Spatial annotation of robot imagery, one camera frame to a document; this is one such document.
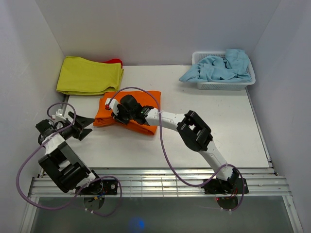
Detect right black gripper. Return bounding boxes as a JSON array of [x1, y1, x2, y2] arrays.
[[111, 105, 135, 126]]

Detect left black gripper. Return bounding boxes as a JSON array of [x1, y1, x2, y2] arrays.
[[60, 112, 95, 141]]

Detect orange trousers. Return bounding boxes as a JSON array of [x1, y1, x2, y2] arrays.
[[93, 90, 161, 135]]

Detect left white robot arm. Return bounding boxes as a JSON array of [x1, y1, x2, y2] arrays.
[[35, 112, 103, 194]]

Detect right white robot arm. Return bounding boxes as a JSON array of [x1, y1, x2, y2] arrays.
[[105, 95, 239, 194]]

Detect folded red trousers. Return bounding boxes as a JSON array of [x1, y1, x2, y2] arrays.
[[103, 58, 123, 67]]

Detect folded yellow trousers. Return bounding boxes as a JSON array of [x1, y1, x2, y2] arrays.
[[56, 56, 123, 96]]

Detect light blue trousers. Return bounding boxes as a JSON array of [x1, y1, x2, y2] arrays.
[[179, 49, 252, 83]]

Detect white plastic basket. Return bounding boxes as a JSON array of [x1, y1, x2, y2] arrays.
[[191, 51, 256, 91]]

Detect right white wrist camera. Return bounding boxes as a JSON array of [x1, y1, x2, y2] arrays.
[[105, 98, 119, 116]]

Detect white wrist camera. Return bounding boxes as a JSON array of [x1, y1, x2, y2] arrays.
[[105, 98, 119, 116], [52, 109, 66, 122]]

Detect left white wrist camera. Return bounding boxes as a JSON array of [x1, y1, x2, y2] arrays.
[[52, 109, 66, 122]]

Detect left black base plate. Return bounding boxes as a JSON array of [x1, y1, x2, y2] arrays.
[[80, 179, 118, 196]]

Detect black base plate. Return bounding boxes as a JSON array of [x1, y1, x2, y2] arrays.
[[201, 178, 249, 195], [80, 179, 118, 196]]

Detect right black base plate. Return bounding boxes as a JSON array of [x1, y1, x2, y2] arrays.
[[201, 178, 249, 195]]

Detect aluminium rail frame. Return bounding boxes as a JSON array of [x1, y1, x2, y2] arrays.
[[19, 89, 304, 233]]

